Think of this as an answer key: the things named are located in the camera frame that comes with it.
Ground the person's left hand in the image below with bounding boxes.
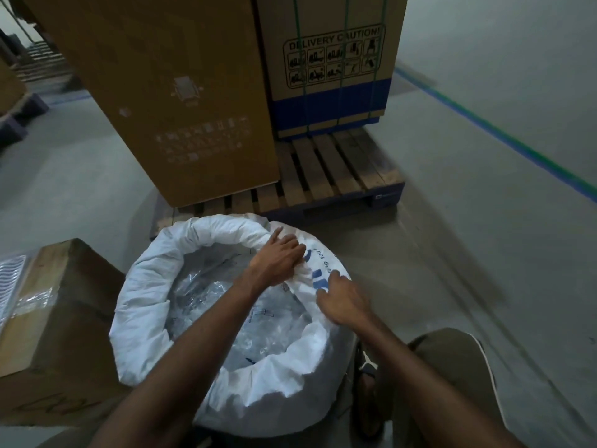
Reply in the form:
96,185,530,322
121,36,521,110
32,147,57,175
246,226,308,291

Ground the person's right hand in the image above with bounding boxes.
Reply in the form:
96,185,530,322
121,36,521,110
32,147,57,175
316,270,375,330

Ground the large white woven sack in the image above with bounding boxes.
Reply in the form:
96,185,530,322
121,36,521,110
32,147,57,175
108,213,361,438

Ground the person's left forearm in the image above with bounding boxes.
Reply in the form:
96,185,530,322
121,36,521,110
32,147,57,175
88,279,262,448

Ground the person's right forearm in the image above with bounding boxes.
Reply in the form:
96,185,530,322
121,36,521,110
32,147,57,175
356,317,528,448

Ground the clear plastic inner bag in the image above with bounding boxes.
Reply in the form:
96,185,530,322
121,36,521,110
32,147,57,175
164,255,314,370

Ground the dark sandal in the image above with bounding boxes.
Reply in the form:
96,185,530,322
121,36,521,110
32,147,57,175
352,342,389,440

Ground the tall cardboard box blue band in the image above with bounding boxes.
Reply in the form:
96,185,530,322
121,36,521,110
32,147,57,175
254,0,410,141

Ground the small cardboard box with handwriting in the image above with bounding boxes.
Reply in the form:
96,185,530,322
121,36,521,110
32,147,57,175
0,238,131,429

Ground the tall plain cardboard box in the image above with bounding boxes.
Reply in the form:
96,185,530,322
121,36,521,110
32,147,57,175
18,0,282,209

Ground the clear plastic tray wavy pattern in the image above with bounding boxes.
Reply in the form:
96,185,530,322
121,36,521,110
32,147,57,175
0,254,30,333

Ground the dark wooden pallet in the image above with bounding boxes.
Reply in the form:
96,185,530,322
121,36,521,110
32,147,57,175
0,93,51,151

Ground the low slatted pallet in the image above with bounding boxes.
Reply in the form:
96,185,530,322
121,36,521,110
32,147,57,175
9,39,78,87

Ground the tall strapped cardboard box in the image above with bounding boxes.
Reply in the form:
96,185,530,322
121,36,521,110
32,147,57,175
0,55,29,118

